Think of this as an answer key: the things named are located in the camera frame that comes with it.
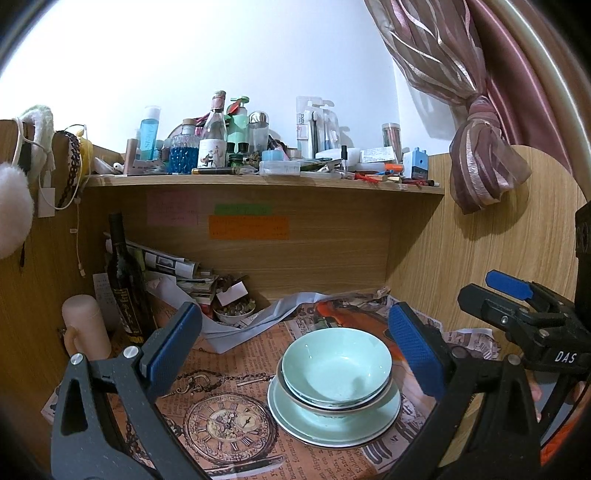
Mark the small pale card box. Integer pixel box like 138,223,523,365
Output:
215,281,248,306

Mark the brown braided headband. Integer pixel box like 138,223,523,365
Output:
54,130,83,211

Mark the orange sticky note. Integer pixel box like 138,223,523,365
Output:
208,215,291,241

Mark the cream plastic cylinder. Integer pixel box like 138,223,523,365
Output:
62,294,113,361

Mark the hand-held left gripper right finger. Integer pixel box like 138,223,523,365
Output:
383,302,541,480

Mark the stack of newspapers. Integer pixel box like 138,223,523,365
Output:
104,231,221,306

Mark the wooden cylinder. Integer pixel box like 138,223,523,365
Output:
123,138,140,175

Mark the blue liquid plastic bottle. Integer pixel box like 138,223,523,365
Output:
139,105,162,162

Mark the clear tube of sticks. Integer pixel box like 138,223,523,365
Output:
381,122,403,160

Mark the round bottle of blue beads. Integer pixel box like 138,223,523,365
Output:
169,119,201,174

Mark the white flat box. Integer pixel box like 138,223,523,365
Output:
314,148,362,164

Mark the small bowl of trinkets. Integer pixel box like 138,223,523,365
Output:
212,301,256,326

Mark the pink striped curtain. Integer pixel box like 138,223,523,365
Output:
362,0,580,216

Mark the pink sticky note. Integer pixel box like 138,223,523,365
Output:
147,191,199,226

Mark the mint green bowl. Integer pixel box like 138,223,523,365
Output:
281,329,393,404

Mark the newspaper print table mat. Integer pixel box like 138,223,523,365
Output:
41,293,505,480

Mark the clear bottle with silver cap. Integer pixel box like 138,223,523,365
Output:
248,111,271,153

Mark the white pompom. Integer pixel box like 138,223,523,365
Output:
0,162,34,260

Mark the dark wine bottle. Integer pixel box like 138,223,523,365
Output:
106,212,156,345

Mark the toothbrush blister pack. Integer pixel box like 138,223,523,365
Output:
295,95,341,159

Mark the wooden shelf unit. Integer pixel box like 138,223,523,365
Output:
0,117,591,462

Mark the clear glass bottle with label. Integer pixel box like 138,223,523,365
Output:
197,91,228,169

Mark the person's right forearm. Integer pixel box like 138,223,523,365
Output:
539,413,591,464

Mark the green sticky note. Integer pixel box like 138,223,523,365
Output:
214,203,273,216

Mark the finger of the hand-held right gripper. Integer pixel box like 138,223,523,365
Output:
486,270,575,317
458,284,534,335

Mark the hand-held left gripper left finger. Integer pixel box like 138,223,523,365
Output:
51,302,204,480

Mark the clear container with blue lid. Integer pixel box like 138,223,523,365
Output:
259,160,301,175

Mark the white charger plug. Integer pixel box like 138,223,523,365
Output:
38,187,57,218

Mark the white fluffy headband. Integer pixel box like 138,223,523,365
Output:
11,105,57,179

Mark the yellow plush item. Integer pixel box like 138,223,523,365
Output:
76,133,95,176

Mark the green pump bottle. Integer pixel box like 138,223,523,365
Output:
226,96,250,156

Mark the white charger cable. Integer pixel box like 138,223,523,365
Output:
69,178,88,278

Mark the blue pencil sharpener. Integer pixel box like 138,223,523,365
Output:
402,148,430,181

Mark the pale pink bowl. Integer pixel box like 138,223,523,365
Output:
276,356,397,413

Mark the grey folded paper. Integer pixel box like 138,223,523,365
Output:
147,272,385,354

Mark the mint green plate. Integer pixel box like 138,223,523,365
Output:
267,369,402,449

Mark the white printed paper sheet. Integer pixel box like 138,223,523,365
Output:
93,272,117,332

